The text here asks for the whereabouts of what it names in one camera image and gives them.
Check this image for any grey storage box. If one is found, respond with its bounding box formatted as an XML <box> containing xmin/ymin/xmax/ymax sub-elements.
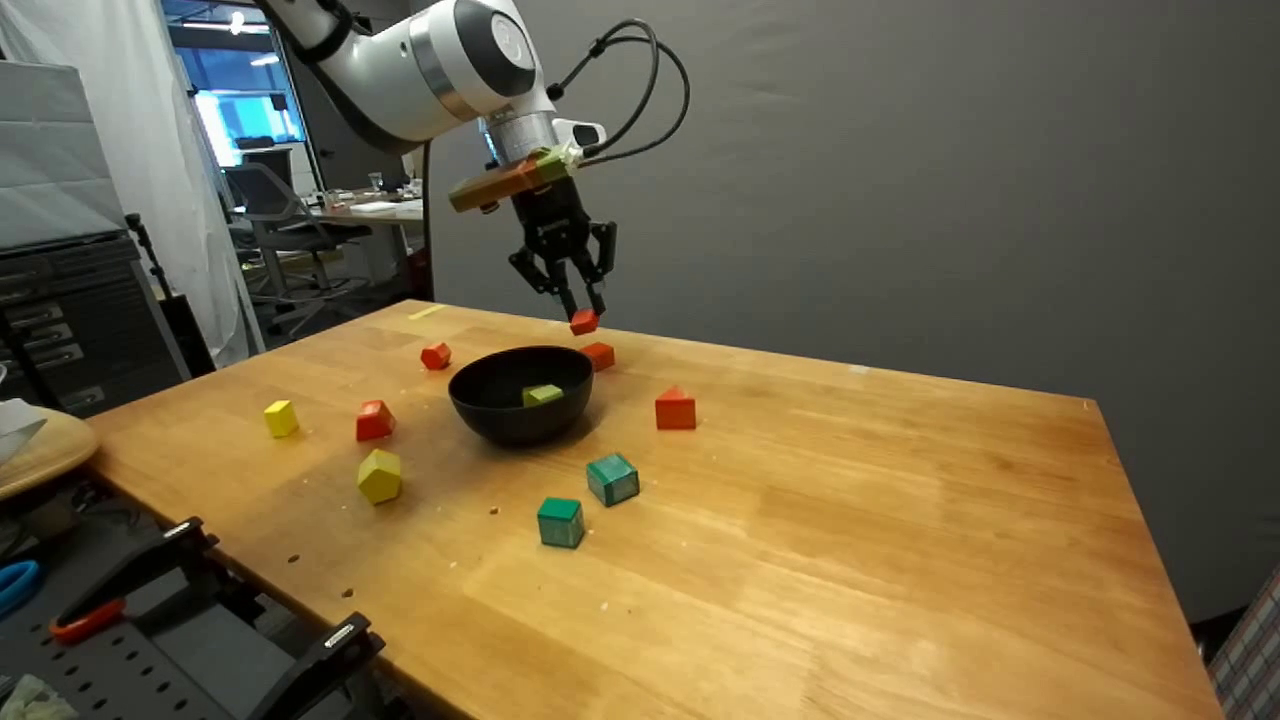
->
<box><xmin>0</xmin><ymin>58</ymin><xmax>134</xmax><ymax>257</ymax></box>

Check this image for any blue round-handled tool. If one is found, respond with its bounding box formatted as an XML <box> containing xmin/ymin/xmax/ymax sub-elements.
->
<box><xmin>0</xmin><ymin>555</ymin><xmax>48</xmax><ymax>626</ymax></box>

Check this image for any black equipment case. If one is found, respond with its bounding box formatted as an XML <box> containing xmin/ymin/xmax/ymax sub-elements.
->
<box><xmin>0</xmin><ymin>228</ymin><xmax>191</xmax><ymax>421</ymax></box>

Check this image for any round wooden board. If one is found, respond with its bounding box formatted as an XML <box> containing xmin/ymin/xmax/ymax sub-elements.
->
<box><xmin>0</xmin><ymin>402</ymin><xmax>109</xmax><ymax>509</ymax></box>

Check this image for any black camera cable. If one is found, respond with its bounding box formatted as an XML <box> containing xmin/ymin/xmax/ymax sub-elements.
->
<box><xmin>543</xmin><ymin>18</ymin><xmax>698</xmax><ymax>172</ymax></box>

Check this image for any white desk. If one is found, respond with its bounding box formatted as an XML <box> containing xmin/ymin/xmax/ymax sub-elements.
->
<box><xmin>308</xmin><ymin>185</ymin><xmax>432</xmax><ymax>234</ymax></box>

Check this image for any white fabric curtain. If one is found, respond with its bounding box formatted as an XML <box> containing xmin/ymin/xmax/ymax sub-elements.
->
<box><xmin>0</xmin><ymin>0</ymin><xmax>271</xmax><ymax>371</ymax></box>

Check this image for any grey collapsible backdrop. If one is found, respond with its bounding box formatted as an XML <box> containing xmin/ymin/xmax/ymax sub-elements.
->
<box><xmin>426</xmin><ymin>0</ymin><xmax>1280</xmax><ymax>631</ymax></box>

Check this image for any black bowl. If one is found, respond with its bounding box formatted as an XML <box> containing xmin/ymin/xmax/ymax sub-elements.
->
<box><xmin>445</xmin><ymin>340</ymin><xmax>601</xmax><ymax>454</ymax></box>

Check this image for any yellow-green pentagonal wooden block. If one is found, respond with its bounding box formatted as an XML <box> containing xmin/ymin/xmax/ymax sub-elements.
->
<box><xmin>352</xmin><ymin>449</ymin><xmax>407</xmax><ymax>512</ymax></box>

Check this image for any small white crumpled object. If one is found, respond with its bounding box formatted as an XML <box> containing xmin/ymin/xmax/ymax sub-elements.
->
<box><xmin>0</xmin><ymin>667</ymin><xmax>79</xmax><ymax>720</ymax></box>

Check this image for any teal wooden block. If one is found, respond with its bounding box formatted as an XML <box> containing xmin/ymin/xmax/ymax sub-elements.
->
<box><xmin>583</xmin><ymin>454</ymin><xmax>644</xmax><ymax>512</ymax></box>
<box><xmin>533</xmin><ymin>493</ymin><xmax>591</xmax><ymax>552</ymax></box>

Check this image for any computer monitor blue screen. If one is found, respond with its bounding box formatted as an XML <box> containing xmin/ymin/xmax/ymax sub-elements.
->
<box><xmin>197</xmin><ymin>76</ymin><xmax>320</xmax><ymax>177</ymax></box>

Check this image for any wrist mounted stereo camera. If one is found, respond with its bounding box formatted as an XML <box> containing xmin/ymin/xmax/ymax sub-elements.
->
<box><xmin>445</xmin><ymin>146</ymin><xmax>588</xmax><ymax>219</ymax></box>

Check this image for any white crumpled paper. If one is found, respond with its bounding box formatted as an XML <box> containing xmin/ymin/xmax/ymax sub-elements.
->
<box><xmin>0</xmin><ymin>393</ymin><xmax>56</xmax><ymax>470</ymax></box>

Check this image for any red triangular wooden block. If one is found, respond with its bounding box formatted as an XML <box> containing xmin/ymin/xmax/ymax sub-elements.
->
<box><xmin>653</xmin><ymin>385</ymin><xmax>699</xmax><ymax>435</ymax></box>

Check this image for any yellow wooden cube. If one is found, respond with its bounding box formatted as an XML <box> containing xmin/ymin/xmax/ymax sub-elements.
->
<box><xmin>259</xmin><ymin>397</ymin><xmax>305</xmax><ymax>445</ymax></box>

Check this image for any black office chair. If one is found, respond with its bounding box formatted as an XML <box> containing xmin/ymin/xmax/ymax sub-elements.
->
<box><xmin>219</xmin><ymin>155</ymin><xmax>345</xmax><ymax>345</ymax></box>

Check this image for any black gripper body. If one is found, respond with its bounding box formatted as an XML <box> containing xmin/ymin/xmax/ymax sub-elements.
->
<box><xmin>514</xmin><ymin>180</ymin><xmax>591</xmax><ymax>269</ymax></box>

